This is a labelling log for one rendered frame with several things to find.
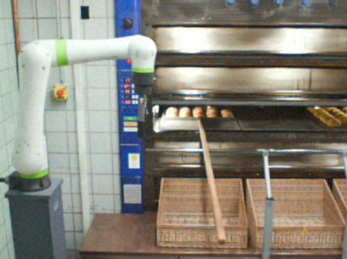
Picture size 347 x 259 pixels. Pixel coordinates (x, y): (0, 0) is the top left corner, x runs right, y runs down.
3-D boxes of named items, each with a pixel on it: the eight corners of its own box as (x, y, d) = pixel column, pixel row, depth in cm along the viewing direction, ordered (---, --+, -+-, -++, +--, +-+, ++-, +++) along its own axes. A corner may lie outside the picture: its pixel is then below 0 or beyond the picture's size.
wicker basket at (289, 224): (243, 214, 306) (244, 177, 298) (321, 214, 305) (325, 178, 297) (254, 249, 259) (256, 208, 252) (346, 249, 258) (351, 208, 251)
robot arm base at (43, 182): (-12, 191, 189) (-14, 178, 187) (2, 178, 203) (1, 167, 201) (45, 192, 188) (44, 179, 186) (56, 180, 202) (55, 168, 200)
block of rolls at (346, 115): (305, 109, 363) (306, 102, 361) (361, 109, 361) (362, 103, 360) (328, 127, 304) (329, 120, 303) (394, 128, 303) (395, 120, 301)
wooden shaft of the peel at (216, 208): (226, 245, 151) (226, 238, 150) (217, 245, 151) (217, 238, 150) (202, 122, 316) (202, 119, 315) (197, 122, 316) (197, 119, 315)
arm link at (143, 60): (131, 37, 170) (158, 37, 172) (127, 35, 181) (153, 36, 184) (131, 72, 174) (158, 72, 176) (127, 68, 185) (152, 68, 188)
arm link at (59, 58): (23, 72, 175) (19, 42, 171) (26, 68, 187) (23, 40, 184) (68, 68, 179) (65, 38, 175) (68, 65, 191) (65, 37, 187)
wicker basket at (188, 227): (161, 212, 308) (160, 176, 301) (239, 214, 306) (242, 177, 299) (155, 248, 262) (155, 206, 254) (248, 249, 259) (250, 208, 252)
